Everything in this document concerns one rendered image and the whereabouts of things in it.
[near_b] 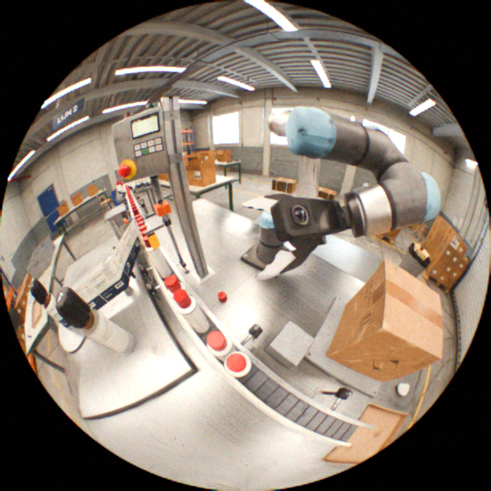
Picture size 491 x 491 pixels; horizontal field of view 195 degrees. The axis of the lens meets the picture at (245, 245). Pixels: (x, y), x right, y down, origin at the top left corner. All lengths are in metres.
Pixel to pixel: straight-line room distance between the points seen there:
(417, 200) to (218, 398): 0.62
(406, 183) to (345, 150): 0.10
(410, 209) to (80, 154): 8.17
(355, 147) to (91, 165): 7.95
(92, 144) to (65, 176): 1.75
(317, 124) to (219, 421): 0.67
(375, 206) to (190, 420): 0.65
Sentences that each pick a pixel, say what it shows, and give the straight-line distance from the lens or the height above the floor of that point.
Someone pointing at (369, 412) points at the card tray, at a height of 0.83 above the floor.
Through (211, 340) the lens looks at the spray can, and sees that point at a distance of 0.27.
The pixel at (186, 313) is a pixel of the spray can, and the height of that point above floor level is 1.04.
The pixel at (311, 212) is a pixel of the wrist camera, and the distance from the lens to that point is 0.17.
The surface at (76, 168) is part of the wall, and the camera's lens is 8.01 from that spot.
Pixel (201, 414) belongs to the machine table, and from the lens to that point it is 0.55.
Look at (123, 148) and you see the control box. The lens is 0.48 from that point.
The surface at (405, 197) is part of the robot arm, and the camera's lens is 0.24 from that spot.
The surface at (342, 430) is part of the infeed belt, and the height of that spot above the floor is 0.88.
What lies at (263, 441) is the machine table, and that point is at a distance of 0.57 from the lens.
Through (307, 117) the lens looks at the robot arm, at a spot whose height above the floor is 1.38.
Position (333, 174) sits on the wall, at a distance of 5.55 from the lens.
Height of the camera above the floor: 1.34
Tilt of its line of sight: 40 degrees down
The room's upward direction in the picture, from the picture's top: straight up
